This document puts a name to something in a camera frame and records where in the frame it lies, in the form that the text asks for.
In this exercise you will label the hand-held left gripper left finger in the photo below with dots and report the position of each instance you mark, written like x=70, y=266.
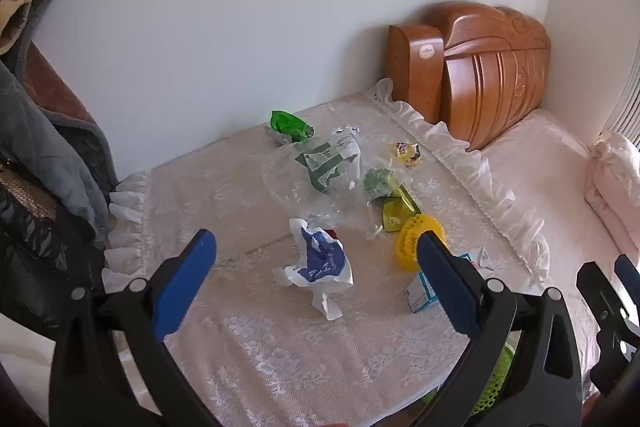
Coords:
x=185, y=284

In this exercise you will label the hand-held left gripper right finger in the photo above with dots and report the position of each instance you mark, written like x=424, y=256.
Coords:
x=447, y=282

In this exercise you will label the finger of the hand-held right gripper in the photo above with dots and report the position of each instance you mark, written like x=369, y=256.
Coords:
x=607, y=307
x=630, y=274

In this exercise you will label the white blue small carton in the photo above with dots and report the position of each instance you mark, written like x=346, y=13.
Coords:
x=425, y=292

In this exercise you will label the yellow green plastic packet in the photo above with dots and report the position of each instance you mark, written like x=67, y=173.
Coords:
x=395, y=212

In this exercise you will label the green mesh basket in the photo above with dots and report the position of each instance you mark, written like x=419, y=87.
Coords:
x=492, y=382

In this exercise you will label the dark green wrapper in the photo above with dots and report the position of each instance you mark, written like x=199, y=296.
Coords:
x=379, y=182

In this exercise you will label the blue white wrapper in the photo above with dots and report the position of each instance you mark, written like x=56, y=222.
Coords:
x=322, y=259

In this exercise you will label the yellow red candy wrapper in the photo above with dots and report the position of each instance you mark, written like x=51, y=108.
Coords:
x=406, y=153

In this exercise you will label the clear plastic bag green print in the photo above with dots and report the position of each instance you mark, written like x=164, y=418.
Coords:
x=320, y=167

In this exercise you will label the green foil wrapper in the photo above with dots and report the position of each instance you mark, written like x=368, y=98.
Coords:
x=287, y=123

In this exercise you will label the pink folded quilt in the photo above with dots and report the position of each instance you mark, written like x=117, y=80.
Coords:
x=615, y=177

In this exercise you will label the white lace bedspread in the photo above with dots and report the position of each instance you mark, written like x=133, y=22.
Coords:
x=280, y=357

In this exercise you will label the pink bed sheet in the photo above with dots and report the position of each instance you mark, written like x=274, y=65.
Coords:
x=545, y=167

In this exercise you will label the black bag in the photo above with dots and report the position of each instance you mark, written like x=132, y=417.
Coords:
x=30, y=267

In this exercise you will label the white ribbed panel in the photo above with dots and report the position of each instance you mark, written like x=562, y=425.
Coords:
x=625, y=107

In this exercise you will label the grey hanging coat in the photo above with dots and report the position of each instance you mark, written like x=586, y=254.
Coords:
x=45, y=147

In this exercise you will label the wooden headboard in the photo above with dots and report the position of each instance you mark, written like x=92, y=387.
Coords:
x=490, y=77

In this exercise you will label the brown fleece cloth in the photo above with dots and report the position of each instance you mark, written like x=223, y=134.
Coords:
x=55, y=92

